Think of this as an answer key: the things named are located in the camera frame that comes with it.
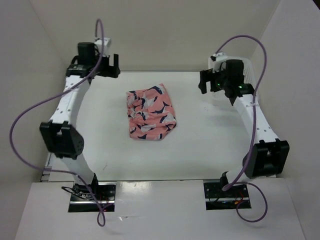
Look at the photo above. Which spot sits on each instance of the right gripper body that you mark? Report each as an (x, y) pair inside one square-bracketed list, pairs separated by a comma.
[(222, 79)]

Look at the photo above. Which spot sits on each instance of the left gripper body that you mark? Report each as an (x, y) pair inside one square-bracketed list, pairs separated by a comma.
[(104, 70)]

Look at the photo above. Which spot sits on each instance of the pink shark print shorts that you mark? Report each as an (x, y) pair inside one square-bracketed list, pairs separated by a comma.
[(150, 112)]

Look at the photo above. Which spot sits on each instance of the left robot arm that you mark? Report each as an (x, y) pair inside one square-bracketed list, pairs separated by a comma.
[(78, 166)]

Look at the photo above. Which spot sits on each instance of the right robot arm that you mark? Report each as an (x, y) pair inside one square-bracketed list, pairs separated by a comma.
[(267, 153)]

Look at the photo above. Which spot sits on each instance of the white plastic basket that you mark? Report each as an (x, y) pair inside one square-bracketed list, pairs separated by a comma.
[(219, 99)]

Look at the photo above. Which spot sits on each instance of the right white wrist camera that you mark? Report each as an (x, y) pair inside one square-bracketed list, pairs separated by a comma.
[(217, 62)]

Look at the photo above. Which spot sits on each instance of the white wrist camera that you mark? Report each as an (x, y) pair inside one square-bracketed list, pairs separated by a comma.
[(103, 45), (217, 62)]

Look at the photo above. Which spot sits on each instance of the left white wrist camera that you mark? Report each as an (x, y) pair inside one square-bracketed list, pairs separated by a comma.
[(103, 45)]

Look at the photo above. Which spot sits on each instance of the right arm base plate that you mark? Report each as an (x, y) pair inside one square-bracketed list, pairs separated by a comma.
[(216, 199)]

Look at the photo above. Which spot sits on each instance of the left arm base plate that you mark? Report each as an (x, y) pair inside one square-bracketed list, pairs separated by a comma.
[(81, 201)]

